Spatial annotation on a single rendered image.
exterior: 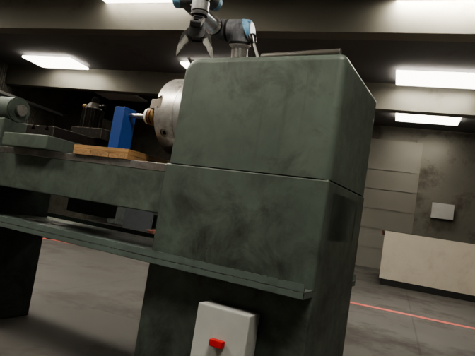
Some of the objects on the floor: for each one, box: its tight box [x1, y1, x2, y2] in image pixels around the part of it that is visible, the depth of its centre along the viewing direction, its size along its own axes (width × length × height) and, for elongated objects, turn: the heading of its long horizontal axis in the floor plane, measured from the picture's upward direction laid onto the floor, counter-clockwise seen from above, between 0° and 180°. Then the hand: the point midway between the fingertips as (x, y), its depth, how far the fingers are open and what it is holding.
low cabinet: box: [379, 230, 475, 302], centre depth 753 cm, size 179×221×83 cm
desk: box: [122, 208, 158, 232], centre depth 1124 cm, size 82×160×86 cm, turn 44°
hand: (194, 58), depth 191 cm, fingers open, 14 cm apart
